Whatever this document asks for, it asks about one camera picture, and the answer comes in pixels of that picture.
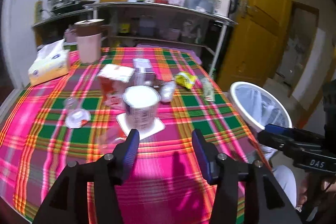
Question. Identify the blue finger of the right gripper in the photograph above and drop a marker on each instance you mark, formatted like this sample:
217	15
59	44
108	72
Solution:
277	130
279	140

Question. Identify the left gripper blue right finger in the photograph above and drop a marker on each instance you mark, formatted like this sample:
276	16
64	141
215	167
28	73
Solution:
207	158

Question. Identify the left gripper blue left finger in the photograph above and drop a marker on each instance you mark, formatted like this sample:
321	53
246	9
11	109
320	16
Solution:
124	157

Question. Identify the white paper cup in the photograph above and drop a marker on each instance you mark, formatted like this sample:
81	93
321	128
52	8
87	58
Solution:
141	103

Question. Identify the white foil lid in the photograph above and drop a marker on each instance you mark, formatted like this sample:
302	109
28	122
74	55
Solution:
77	118

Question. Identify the green paper wrapper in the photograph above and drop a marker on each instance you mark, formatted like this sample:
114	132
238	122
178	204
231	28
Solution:
208	89

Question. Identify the clear plastic wrap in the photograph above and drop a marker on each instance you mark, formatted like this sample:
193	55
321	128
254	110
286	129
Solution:
167	91

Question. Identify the yellow snack packet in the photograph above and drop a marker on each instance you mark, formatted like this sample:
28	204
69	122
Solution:
185	80

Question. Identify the red white carton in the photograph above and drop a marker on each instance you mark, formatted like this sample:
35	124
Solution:
114	79

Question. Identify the purple milk carton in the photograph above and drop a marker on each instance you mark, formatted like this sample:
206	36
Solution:
143	71

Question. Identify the clear plastic cup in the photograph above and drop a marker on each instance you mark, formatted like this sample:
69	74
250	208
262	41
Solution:
70	103

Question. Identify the white trash bin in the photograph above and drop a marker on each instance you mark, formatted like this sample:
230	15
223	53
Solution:
257	106

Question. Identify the plaid tablecloth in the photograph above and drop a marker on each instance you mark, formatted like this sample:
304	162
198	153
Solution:
165	185

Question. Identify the yellow wooden door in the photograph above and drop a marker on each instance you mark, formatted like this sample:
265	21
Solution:
257	42

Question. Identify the pink lid storage box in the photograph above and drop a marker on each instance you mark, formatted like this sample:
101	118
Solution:
190	52

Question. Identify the tissue pack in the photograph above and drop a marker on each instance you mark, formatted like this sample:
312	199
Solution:
52	61

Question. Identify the pink brown pitcher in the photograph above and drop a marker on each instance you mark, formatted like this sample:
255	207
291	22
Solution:
88	33

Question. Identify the metal shelf counter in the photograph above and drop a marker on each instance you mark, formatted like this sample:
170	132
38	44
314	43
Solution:
139	22

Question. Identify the white electric kettle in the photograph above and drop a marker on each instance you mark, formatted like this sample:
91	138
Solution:
225	7

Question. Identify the clear plastic container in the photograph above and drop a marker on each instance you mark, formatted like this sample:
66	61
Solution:
200	5

